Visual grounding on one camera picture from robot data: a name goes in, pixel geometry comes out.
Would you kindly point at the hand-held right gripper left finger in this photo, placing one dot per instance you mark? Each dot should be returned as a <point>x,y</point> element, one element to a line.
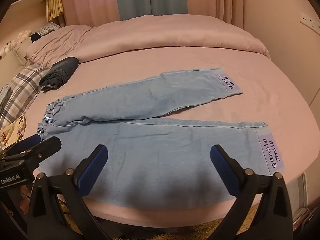
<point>92,166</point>

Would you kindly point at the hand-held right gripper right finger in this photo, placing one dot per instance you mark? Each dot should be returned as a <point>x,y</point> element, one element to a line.
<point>222,170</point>

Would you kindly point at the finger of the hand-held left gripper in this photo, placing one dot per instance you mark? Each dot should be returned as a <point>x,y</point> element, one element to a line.
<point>30,140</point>
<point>47,147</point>

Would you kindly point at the light blue denim pants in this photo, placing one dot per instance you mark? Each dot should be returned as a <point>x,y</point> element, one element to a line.
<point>150,150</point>

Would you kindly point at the cartoon print cloth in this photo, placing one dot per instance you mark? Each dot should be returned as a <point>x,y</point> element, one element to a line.
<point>12,130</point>

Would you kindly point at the blue grey cloth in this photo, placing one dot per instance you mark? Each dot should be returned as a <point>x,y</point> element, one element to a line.
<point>5,98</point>

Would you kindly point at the plaid pillow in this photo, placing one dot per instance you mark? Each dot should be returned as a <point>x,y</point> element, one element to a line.
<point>23,85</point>

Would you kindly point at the dark grey folded garment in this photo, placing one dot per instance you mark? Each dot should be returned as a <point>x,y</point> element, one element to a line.
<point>61,71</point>

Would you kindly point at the pink pillow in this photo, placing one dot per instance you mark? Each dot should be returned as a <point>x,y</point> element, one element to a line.
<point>57,45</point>

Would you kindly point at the white plush toy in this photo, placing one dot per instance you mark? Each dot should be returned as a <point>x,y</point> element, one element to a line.
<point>17,38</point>

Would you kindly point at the checked cloth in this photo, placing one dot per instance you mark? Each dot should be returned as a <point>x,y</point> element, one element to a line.
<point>48,28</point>

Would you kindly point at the beige tasselled fringe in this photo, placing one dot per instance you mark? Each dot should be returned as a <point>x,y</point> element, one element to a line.
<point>54,6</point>

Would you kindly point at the pink duvet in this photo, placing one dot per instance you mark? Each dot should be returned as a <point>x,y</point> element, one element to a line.
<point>162,35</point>

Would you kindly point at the pink curtain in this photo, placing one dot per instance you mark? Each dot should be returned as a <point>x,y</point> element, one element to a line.
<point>215,0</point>
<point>87,2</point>

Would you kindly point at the white wall socket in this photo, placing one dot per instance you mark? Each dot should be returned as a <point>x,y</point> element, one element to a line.
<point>310,22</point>

